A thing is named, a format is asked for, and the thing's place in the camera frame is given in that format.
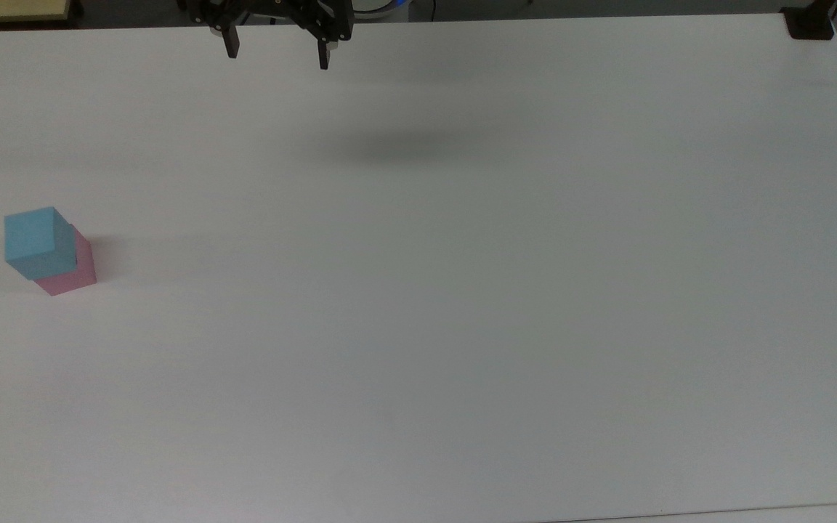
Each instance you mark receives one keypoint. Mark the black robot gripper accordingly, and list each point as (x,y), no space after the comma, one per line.
(273,7)

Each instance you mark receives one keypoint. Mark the blue foam cube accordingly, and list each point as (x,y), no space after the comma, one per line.
(30,236)

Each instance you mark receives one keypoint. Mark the pink foam cube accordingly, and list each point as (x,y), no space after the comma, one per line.
(74,280)

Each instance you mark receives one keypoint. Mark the yellow wooden board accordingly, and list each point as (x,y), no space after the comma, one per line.
(4,9)

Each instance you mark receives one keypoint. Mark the black table clamp mount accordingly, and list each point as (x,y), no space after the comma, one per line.
(809,25)

